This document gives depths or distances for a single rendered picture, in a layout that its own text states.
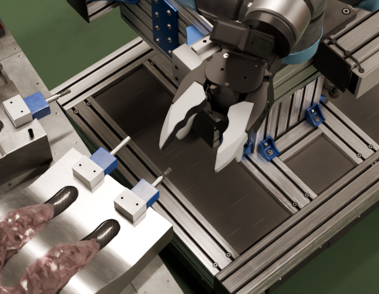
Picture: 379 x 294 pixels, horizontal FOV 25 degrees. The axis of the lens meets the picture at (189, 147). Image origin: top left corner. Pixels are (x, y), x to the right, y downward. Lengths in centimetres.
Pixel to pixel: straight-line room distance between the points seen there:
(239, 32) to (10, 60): 100
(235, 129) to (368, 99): 162
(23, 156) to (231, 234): 80
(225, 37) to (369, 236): 168
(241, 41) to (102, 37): 202
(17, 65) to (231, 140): 98
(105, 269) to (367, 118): 122
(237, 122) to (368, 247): 161
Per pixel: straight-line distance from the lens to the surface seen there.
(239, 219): 231
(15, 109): 166
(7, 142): 165
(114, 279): 151
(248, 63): 101
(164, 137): 98
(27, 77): 185
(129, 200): 156
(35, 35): 298
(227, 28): 95
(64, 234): 156
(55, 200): 161
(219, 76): 101
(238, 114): 98
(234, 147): 96
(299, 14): 107
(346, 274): 250
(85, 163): 161
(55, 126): 177
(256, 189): 235
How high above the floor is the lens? 225
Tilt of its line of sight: 57 degrees down
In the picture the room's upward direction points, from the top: straight up
